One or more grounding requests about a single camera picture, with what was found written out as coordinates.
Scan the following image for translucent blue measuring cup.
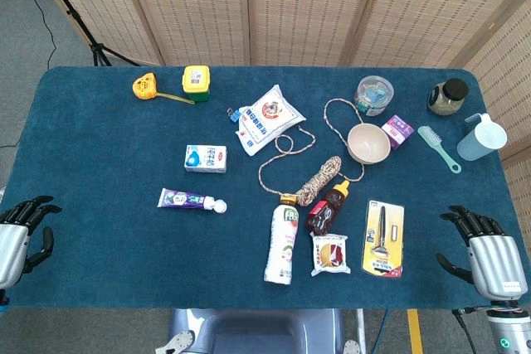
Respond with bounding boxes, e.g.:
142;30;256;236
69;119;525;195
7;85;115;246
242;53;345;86
456;112;509;162

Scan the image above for dark lidded jar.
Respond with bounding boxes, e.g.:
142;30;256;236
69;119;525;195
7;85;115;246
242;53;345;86
427;78;470;116

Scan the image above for mint green brush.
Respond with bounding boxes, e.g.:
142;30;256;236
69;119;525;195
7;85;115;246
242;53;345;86
417;125;462;174

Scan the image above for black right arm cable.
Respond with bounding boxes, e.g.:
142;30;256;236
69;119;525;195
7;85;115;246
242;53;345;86
451;308;482;354

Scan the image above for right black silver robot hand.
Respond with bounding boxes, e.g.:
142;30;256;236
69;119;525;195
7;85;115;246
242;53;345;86
435;204;524;301

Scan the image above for blue cable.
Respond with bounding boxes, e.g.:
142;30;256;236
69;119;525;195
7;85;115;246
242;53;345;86
372;309;390;354

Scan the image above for white drink bottle orange cap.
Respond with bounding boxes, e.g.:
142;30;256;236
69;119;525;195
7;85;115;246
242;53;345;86
263;194;300;285

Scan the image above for blue table cloth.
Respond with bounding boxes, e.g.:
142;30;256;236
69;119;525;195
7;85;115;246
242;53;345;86
0;65;531;312

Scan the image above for black tripod stand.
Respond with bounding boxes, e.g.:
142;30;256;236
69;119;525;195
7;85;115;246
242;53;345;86
31;0;142;68

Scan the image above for beige bowl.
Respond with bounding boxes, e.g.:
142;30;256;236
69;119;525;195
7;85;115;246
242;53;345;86
347;123;392;163

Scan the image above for thin black floor cable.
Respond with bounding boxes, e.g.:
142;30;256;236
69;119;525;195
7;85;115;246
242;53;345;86
10;0;57;69

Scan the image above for yellow razor blister pack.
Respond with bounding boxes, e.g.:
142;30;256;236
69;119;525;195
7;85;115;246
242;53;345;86
361;199;406;279

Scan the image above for small purple box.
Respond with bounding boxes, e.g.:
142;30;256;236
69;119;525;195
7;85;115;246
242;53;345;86
381;114;416;151

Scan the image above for green box with yellow lid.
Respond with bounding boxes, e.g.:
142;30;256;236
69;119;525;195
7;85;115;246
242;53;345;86
181;65;212;104

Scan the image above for white powder bag red emblem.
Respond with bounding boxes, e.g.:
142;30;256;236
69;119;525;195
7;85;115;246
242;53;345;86
234;85;307;157

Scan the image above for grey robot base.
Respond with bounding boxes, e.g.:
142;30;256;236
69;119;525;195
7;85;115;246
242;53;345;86
155;308;362;354

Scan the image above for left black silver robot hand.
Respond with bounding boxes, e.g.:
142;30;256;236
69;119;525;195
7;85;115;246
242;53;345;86
0;195;63;291

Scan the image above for purple white toothpaste tube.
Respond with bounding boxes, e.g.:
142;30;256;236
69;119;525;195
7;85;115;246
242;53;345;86
157;187;228;214

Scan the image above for beige braided rope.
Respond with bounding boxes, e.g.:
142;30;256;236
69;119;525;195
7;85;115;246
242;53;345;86
257;98;366;208

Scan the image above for blue white milk carton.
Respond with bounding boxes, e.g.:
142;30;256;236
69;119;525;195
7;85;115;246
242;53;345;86
183;144;228;174

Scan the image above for white snack cake packet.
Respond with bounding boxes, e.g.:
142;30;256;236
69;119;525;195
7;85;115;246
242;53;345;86
309;231;352;277

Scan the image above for yellow tape measure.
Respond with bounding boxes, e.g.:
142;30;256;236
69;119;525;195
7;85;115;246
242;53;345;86
132;73;195;105

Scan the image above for clear jar of coloured clips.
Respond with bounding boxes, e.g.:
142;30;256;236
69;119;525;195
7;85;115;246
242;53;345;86
353;75;395;118

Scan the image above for yellow floor tape strip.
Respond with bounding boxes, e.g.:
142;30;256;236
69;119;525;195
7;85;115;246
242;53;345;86
407;308;424;354

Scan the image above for bear shaped honey bottle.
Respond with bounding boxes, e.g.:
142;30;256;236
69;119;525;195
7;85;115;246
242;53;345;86
305;180;352;236

